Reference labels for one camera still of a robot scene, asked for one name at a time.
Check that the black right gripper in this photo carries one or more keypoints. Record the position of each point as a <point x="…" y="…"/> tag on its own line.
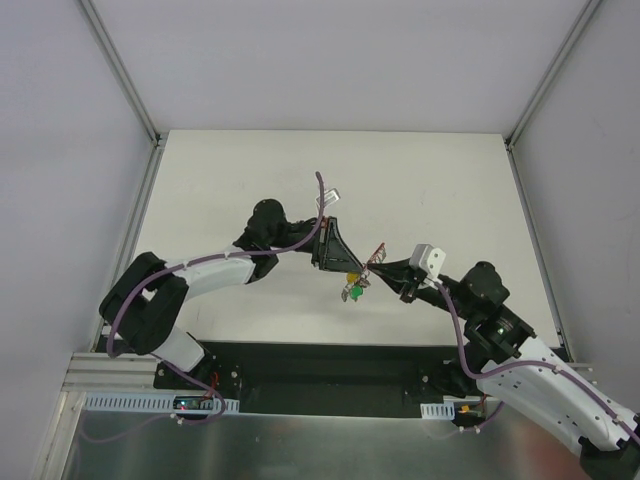
<point x="411" y="284"/>

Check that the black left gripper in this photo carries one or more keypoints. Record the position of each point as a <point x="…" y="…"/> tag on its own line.
<point x="322" y="244"/>

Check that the steel key holder red handle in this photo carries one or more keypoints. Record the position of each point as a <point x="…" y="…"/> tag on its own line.
<point x="378" y="256"/>

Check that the green key tag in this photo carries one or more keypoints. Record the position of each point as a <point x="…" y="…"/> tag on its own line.
<point x="355" y="292"/>

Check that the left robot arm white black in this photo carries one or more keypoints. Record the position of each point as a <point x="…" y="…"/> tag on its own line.
<point x="143" y="305"/>

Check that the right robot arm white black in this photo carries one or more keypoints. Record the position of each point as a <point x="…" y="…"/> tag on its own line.
<point x="505" y="359"/>

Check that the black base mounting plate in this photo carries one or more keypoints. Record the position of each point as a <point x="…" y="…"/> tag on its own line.
<point x="330" y="380"/>

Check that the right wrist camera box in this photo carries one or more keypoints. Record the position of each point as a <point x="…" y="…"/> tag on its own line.
<point x="427" y="259"/>

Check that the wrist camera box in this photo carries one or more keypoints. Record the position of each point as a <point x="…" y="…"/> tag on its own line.
<point x="427" y="259"/>
<point x="328" y="198"/>

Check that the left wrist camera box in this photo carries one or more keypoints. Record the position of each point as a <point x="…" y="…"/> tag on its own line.
<point x="328" y="198"/>

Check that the white slotted cable duct right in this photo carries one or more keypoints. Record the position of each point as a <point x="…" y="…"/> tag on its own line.
<point x="445" y="411"/>

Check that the white slotted cable duct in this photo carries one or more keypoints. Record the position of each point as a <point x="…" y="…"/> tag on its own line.
<point x="445" y="411"/>
<point x="151" y="403"/>

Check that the aluminium side rail left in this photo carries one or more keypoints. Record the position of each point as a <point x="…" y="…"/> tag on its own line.
<point x="134" y="219"/>

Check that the white slotted cable duct left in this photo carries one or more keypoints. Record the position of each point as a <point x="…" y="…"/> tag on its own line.
<point x="151" y="403"/>

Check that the aluminium frame post right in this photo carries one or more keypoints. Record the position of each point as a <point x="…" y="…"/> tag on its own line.
<point x="578" y="28"/>

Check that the aluminium frame post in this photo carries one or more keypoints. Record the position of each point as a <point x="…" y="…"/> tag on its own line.
<point x="117" y="66"/>
<point x="578" y="28"/>

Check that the aluminium frame post left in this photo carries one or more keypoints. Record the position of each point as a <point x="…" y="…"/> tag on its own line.
<point x="117" y="66"/>

